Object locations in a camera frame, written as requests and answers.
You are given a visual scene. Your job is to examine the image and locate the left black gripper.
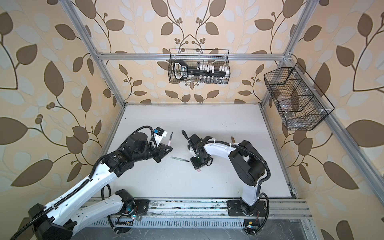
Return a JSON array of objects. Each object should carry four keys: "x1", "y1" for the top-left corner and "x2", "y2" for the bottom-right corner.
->
[{"x1": 132, "y1": 142, "x2": 174, "y2": 163}]

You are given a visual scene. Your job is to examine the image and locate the green pen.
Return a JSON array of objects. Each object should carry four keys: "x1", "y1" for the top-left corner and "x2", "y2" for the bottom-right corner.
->
[{"x1": 171, "y1": 156, "x2": 190, "y2": 163}]

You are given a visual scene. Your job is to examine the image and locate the pink pen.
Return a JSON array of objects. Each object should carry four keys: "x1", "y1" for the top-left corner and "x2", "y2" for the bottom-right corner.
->
[{"x1": 168, "y1": 132, "x2": 173, "y2": 147}]

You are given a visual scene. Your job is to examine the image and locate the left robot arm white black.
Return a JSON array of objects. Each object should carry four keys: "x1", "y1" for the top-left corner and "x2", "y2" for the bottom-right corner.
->
[{"x1": 11, "y1": 126, "x2": 173, "y2": 240}]

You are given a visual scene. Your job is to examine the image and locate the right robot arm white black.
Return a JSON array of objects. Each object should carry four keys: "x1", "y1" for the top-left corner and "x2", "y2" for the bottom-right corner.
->
[{"x1": 182, "y1": 130, "x2": 271, "y2": 236}]

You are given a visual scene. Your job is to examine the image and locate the black tool in basket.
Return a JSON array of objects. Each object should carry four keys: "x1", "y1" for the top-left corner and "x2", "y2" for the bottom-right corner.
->
[{"x1": 171, "y1": 60, "x2": 231, "y2": 80}]

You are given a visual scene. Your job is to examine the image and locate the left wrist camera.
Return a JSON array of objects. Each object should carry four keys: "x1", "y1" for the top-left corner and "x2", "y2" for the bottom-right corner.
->
[{"x1": 153, "y1": 127, "x2": 168, "y2": 146}]

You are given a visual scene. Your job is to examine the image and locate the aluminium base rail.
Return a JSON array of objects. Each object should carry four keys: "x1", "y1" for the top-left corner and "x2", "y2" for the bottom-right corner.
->
[{"x1": 80, "y1": 197, "x2": 314, "y2": 230}]

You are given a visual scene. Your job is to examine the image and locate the black wire basket back wall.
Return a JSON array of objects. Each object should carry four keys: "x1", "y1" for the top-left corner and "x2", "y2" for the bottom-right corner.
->
[{"x1": 168, "y1": 48, "x2": 231, "y2": 85}]

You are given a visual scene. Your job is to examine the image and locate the black wire basket wall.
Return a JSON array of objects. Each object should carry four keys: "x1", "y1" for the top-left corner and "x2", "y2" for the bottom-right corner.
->
[
  {"x1": 168, "y1": 48, "x2": 231, "y2": 85},
  {"x1": 264, "y1": 63, "x2": 335, "y2": 131}
]

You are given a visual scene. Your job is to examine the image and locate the black wire basket right wall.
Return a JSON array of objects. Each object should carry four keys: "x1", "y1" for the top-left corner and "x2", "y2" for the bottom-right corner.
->
[{"x1": 264, "y1": 63, "x2": 335, "y2": 131}]

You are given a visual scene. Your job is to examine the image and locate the aluminium frame back bar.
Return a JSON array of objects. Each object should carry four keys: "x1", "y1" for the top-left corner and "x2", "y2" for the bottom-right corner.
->
[{"x1": 95, "y1": 52, "x2": 286, "y2": 62}]

